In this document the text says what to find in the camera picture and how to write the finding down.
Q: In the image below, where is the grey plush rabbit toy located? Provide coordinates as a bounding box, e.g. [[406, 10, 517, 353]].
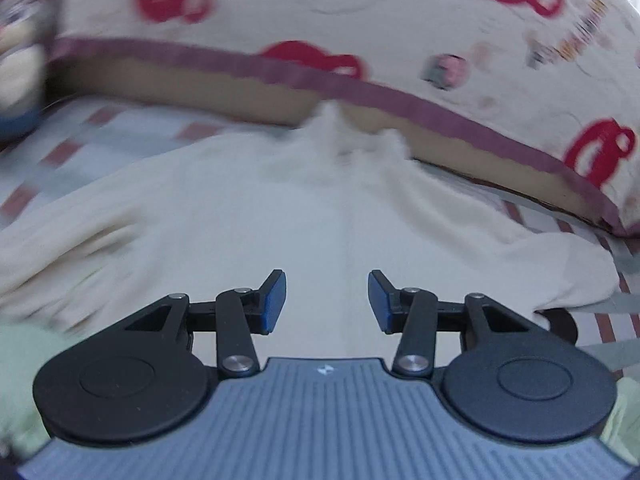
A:
[[0, 0, 58, 141]]

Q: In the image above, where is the cream fleece garment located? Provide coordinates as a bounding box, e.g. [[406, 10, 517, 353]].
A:
[[0, 102, 621, 341]]

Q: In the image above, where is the bear print bedspread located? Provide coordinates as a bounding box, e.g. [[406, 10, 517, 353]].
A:
[[50, 0, 640, 236]]

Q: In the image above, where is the tan bed base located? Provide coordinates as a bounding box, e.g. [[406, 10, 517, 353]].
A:
[[47, 55, 616, 226]]

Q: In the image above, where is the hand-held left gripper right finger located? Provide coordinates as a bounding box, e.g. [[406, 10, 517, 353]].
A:
[[367, 269, 533, 378]]

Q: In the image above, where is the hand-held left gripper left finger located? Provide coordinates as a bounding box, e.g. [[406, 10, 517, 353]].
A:
[[124, 269, 289, 377]]

